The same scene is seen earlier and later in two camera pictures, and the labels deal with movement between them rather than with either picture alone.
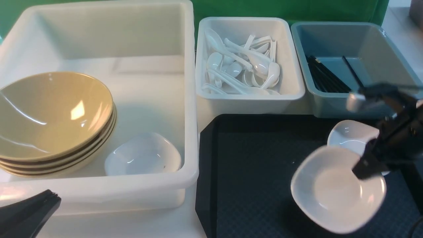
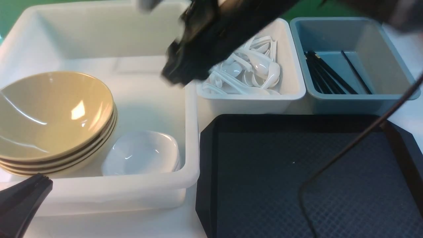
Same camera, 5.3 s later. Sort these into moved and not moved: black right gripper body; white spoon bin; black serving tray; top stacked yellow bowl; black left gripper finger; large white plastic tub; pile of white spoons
Moved: black right gripper body; black left gripper finger
Not moved: black serving tray; white spoon bin; pile of white spoons; top stacked yellow bowl; large white plastic tub
